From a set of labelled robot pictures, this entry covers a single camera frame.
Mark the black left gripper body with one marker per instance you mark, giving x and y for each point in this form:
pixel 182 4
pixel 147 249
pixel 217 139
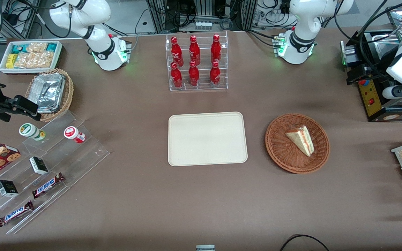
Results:
pixel 378 65

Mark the triangular sandwich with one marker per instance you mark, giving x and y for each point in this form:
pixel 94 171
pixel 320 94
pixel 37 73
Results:
pixel 302 141

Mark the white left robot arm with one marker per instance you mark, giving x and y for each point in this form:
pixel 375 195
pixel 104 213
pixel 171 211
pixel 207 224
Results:
pixel 302 21

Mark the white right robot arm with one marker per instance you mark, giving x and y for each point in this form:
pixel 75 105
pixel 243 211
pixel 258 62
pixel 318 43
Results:
pixel 82 17

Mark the light wicker basket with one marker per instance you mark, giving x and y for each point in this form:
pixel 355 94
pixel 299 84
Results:
pixel 67 94

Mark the brown round wicker basket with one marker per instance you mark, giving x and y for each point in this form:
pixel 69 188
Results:
pixel 281 153

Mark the cream plastic tray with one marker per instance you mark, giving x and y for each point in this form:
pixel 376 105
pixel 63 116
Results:
pixel 206 139

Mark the silver box green light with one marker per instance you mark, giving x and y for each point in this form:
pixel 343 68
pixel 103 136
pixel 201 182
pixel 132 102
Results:
pixel 349 52

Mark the green lid white jar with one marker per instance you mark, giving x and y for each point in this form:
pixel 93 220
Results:
pixel 30 131

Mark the silver foil packets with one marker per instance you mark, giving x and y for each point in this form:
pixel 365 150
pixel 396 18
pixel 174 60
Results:
pixel 50 91

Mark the black machine yellow panel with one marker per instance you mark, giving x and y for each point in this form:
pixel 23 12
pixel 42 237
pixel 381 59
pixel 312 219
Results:
pixel 372 101

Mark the yellow snack packet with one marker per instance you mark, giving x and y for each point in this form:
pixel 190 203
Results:
pixel 11 60

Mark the large clear rice cracker bag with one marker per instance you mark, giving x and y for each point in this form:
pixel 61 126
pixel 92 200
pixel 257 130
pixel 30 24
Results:
pixel 35 60

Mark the red lid white jar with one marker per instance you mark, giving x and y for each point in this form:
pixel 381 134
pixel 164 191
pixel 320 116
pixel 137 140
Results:
pixel 73 134

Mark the teal snack packet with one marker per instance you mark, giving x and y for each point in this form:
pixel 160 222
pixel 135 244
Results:
pixel 19 48
pixel 51 47

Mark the small clear rice cracker bag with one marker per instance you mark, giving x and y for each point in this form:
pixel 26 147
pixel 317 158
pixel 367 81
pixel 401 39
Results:
pixel 37 47

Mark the white snack bin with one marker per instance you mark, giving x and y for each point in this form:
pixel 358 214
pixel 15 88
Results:
pixel 58 55

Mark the small black box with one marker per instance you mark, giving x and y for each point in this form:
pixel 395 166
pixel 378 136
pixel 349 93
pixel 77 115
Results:
pixel 7 188
pixel 39 166

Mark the clear acrylic step shelf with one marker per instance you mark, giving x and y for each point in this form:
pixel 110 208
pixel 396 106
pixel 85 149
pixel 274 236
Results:
pixel 82 158

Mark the Snickers chocolate bar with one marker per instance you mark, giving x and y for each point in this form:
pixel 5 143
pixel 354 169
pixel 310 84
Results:
pixel 47 185
pixel 15 214

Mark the clear acrylic bottle rack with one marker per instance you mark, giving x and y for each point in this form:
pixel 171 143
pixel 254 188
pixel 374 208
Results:
pixel 222 75

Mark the red cola bottle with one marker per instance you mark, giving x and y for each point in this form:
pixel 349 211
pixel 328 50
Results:
pixel 193 75
pixel 194 50
pixel 176 77
pixel 216 48
pixel 176 52
pixel 215 75

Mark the white power strip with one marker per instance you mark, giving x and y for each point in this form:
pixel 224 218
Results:
pixel 203 25

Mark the grey white cap object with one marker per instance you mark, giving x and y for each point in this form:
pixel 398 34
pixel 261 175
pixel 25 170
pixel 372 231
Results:
pixel 205 248

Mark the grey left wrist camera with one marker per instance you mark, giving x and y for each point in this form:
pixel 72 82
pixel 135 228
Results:
pixel 391 93

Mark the aluminium frame structure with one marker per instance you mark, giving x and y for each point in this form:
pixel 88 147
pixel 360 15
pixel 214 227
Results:
pixel 246 14

